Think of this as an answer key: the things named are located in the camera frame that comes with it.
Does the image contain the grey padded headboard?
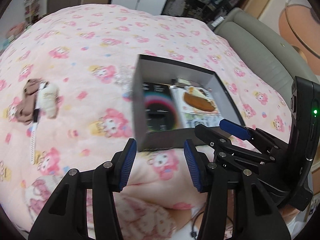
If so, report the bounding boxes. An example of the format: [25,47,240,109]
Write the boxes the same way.
[214,8,319,103]

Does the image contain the black cardboard storage box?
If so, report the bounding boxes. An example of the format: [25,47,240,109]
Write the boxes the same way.
[132,55,244,151]

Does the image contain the brown wooden comb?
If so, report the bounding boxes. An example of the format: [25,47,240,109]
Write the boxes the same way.
[183,93,216,112]

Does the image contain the white strap smartwatch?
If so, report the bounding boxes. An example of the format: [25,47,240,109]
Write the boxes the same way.
[30,81,47,165]

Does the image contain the black colourful ring booklet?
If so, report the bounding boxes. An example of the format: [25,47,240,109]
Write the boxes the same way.
[143,82,180,132]

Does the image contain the storage shelf with toys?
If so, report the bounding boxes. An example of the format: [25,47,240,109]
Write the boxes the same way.
[24,0,48,24]

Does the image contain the black cable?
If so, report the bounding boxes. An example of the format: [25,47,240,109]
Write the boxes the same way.
[188,211,208,240]

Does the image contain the white fluffy plush pouch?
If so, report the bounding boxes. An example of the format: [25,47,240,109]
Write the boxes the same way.
[39,83,59,119]

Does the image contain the pink cartoon print blanket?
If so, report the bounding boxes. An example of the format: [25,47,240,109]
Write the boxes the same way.
[1,4,291,231]

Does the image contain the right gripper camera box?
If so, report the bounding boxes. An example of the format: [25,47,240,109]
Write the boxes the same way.
[287,76,319,211]

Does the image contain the clear bubble wrap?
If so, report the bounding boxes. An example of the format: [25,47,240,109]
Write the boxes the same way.
[115,65,135,101]

